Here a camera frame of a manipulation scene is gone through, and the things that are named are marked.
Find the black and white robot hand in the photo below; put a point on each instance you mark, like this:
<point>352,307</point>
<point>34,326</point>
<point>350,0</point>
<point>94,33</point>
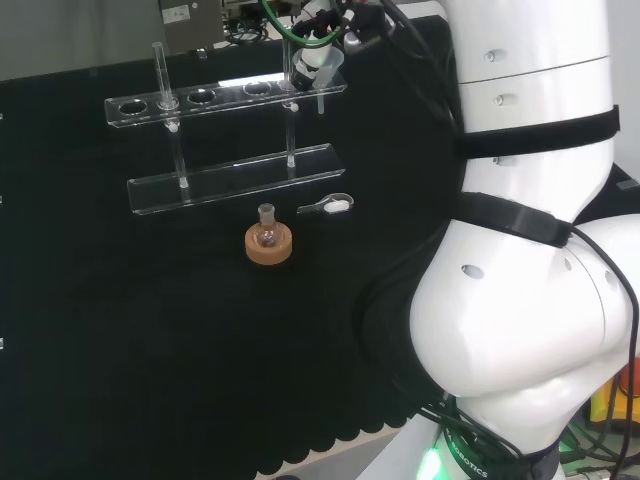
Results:
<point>312,62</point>

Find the translucent plastic funnel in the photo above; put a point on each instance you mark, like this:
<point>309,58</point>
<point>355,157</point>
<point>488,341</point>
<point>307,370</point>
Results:
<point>333,66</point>

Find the clear acrylic funnel stand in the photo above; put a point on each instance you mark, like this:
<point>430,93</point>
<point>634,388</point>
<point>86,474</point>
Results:
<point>235,182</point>

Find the glass weighing funnel with powder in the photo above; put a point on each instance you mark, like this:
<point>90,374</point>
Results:
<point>337,205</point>

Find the clear cloth clip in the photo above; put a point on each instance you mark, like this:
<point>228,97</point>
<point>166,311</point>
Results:
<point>202,54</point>

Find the grey metal equipment box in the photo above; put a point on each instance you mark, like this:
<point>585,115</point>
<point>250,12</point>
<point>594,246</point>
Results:
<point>190,30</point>

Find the round-bottom glass flask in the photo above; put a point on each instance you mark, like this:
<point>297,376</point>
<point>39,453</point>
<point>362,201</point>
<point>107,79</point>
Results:
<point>267,235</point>

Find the black bench cloth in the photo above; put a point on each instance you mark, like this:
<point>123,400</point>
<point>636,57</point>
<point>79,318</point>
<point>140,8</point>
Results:
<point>125,325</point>

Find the yellow stop button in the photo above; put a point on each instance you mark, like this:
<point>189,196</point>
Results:
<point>600,405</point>

